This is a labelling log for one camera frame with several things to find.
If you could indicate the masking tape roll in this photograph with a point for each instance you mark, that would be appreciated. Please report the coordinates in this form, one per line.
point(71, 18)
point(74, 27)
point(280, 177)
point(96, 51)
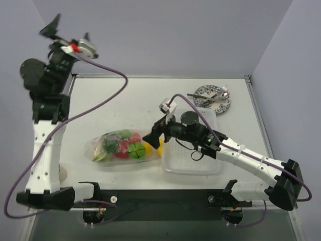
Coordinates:
point(62, 173)

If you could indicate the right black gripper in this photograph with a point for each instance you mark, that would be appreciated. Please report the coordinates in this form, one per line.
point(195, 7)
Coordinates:
point(159, 129)

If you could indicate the metal fork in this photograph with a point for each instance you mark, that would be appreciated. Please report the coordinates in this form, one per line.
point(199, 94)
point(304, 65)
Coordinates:
point(220, 90)

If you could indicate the green fake fruit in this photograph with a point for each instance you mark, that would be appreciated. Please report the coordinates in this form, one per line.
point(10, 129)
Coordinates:
point(136, 150)

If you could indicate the red fake tomato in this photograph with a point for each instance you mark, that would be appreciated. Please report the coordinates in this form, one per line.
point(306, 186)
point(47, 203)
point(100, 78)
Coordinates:
point(122, 152)

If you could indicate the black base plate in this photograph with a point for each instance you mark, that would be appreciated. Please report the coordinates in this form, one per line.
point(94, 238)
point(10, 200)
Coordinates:
point(164, 205)

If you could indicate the white plastic basket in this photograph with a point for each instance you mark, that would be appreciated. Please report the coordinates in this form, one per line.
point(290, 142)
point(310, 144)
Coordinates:
point(181, 158)

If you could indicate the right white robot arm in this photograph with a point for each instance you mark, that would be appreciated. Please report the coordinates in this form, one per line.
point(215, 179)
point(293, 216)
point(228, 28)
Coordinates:
point(281, 182)

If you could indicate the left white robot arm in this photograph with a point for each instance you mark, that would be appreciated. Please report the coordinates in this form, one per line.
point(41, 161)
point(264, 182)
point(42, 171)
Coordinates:
point(49, 86)

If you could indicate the aluminium frame rail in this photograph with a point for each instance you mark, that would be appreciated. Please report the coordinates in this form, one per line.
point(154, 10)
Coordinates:
point(86, 193)

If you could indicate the metal spoon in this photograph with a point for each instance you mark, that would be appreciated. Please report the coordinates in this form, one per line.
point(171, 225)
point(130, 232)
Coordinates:
point(220, 97)

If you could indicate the blue patterned plate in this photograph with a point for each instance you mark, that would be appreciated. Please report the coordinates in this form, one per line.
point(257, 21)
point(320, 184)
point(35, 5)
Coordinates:
point(208, 91)

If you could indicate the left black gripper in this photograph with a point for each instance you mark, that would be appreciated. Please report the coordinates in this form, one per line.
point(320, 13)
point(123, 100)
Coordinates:
point(63, 41)

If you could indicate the clear zip top bag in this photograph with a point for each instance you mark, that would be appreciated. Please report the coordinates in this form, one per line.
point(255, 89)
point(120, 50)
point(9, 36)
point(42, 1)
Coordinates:
point(101, 149)

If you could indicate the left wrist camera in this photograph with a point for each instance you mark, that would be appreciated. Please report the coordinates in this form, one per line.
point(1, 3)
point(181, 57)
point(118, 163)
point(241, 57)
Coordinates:
point(83, 48)

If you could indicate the yellow fake lemon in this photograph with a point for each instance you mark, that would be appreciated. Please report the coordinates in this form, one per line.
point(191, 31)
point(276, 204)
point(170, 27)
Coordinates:
point(148, 149)

